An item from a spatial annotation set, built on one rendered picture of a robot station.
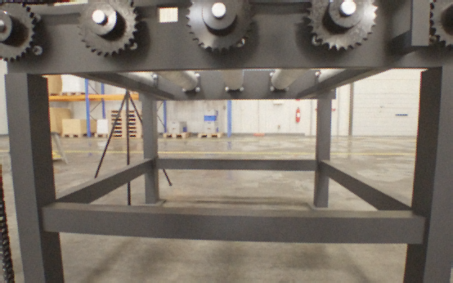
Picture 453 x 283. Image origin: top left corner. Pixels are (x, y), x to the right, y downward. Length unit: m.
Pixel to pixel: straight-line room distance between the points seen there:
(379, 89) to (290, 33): 10.50
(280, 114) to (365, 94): 3.46
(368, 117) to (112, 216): 10.52
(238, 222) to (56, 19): 0.78
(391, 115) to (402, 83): 1.37
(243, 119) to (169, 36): 9.03
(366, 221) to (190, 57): 0.66
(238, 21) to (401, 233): 0.71
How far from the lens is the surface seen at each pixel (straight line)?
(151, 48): 0.71
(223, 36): 0.62
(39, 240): 0.94
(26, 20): 0.87
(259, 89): 1.59
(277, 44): 0.67
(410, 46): 0.70
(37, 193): 0.89
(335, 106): 10.32
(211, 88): 1.60
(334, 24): 0.64
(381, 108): 11.12
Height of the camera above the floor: 0.60
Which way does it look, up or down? 5 degrees down
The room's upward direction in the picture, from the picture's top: straight up
